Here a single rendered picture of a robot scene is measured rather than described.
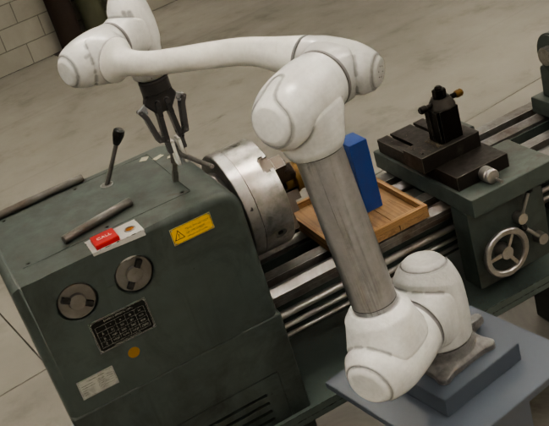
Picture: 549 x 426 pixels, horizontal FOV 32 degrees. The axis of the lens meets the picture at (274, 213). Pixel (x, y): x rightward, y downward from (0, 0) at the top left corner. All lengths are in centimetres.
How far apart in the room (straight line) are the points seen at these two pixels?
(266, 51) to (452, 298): 69
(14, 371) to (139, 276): 221
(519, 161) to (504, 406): 86
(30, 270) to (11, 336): 244
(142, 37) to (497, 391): 116
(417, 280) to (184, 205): 60
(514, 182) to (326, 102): 105
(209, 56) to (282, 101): 35
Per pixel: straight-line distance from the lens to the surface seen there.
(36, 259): 233
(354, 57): 190
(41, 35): 920
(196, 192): 236
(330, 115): 180
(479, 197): 268
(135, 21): 222
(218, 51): 206
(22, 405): 421
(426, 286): 213
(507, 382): 230
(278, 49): 200
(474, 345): 229
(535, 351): 237
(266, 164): 253
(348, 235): 190
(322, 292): 267
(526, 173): 276
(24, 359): 451
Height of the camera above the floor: 223
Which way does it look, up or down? 27 degrees down
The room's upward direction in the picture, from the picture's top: 17 degrees counter-clockwise
